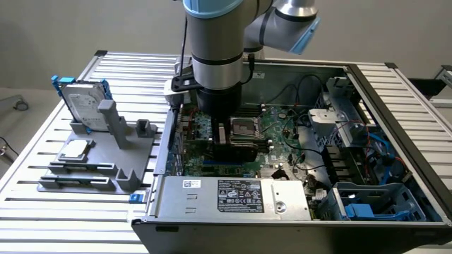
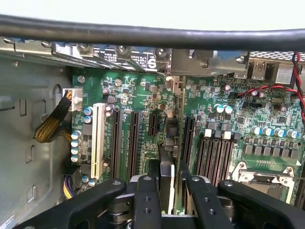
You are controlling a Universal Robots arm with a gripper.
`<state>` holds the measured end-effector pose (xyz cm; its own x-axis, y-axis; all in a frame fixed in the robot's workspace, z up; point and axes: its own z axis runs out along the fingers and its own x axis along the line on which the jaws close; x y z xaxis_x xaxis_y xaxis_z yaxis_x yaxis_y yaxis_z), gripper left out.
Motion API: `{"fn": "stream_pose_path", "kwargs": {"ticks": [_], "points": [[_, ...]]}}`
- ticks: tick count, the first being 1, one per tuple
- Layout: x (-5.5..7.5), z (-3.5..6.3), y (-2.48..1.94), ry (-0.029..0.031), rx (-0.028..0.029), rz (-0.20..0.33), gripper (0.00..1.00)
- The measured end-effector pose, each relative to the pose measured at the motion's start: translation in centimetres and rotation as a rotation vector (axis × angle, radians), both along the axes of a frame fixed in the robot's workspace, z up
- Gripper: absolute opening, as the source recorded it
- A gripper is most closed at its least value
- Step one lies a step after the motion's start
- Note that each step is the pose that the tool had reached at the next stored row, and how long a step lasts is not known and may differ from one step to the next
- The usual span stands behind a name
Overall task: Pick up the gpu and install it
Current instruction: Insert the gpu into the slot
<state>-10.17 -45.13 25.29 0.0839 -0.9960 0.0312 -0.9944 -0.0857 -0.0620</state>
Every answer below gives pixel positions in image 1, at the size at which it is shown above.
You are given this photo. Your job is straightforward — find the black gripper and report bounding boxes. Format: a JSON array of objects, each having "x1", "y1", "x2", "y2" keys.
[{"x1": 196, "y1": 87, "x2": 244, "y2": 145}]

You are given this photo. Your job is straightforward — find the black RAM slots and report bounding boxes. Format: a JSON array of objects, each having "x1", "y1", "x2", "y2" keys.
[{"x1": 236, "y1": 105, "x2": 267, "y2": 117}]

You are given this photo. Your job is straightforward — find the CPU socket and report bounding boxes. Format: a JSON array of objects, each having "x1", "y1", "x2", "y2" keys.
[{"x1": 229, "y1": 116, "x2": 264, "y2": 139}]

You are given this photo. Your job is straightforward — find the green motherboard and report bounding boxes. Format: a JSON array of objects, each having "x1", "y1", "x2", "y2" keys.
[{"x1": 168, "y1": 103, "x2": 320, "y2": 180}]

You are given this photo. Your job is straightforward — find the silver chipset heat sink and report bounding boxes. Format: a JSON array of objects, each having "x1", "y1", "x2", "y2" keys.
[{"x1": 259, "y1": 168, "x2": 288, "y2": 180}]

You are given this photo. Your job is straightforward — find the silver power supply unit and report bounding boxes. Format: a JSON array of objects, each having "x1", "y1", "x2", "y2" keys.
[{"x1": 148, "y1": 176, "x2": 312, "y2": 222}]

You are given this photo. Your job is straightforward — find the silver hard disk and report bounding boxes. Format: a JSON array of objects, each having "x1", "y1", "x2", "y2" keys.
[{"x1": 61, "y1": 83, "x2": 107, "y2": 131}]

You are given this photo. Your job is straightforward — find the grey parts rack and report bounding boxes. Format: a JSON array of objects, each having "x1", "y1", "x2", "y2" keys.
[{"x1": 36, "y1": 99, "x2": 160, "y2": 196}]

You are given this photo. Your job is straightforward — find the black finned cooler shroud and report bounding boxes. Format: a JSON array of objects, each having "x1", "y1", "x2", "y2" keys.
[{"x1": 323, "y1": 144, "x2": 368, "y2": 185}]

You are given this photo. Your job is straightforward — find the silver CPU chip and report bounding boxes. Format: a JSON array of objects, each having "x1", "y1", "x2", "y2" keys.
[{"x1": 57, "y1": 139, "x2": 96, "y2": 162}]

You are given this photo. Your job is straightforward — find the black open PC case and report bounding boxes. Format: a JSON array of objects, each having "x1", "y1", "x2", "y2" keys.
[{"x1": 131, "y1": 58, "x2": 452, "y2": 254}]

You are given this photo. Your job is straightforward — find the blue bay latch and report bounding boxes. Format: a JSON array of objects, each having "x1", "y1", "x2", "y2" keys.
[{"x1": 343, "y1": 203, "x2": 376, "y2": 221}]

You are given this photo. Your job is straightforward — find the grey-blue disk bay cage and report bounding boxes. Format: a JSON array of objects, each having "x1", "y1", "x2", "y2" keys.
[{"x1": 327, "y1": 182, "x2": 431, "y2": 222}]

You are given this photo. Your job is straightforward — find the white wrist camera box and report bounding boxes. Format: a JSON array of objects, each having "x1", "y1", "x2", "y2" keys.
[{"x1": 163, "y1": 76, "x2": 196, "y2": 107}]

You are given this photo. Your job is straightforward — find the black wire loop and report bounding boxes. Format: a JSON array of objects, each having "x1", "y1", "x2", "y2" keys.
[{"x1": 268, "y1": 75, "x2": 323, "y2": 112}]

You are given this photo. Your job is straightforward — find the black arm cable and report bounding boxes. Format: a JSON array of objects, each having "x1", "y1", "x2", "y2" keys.
[{"x1": 179, "y1": 14, "x2": 189, "y2": 80}]

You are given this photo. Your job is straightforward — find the blue disk carrier frame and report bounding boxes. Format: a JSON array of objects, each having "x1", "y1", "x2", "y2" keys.
[{"x1": 51, "y1": 75, "x2": 115, "y2": 134}]

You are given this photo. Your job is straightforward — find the silver metal drive bracket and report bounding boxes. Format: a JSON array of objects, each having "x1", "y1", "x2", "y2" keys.
[{"x1": 307, "y1": 107, "x2": 371, "y2": 148}]

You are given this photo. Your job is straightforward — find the red wire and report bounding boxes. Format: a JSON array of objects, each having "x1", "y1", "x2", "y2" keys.
[{"x1": 363, "y1": 126, "x2": 407, "y2": 170}]

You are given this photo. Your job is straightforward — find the blue SATA wire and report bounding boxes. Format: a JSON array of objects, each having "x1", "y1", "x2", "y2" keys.
[{"x1": 367, "y1": 131, "x2": 407, "y2": 186}]

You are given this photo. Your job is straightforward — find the black bracket on frame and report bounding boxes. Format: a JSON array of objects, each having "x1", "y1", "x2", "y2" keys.
[{"x1": 408, "y1": 77, "x2": 452, "y2": 99}]

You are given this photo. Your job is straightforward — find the black cable beside table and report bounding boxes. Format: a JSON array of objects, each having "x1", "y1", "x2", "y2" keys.
[{"x1": 0, "y1": 137, "x2": 19, "y2": 161}]

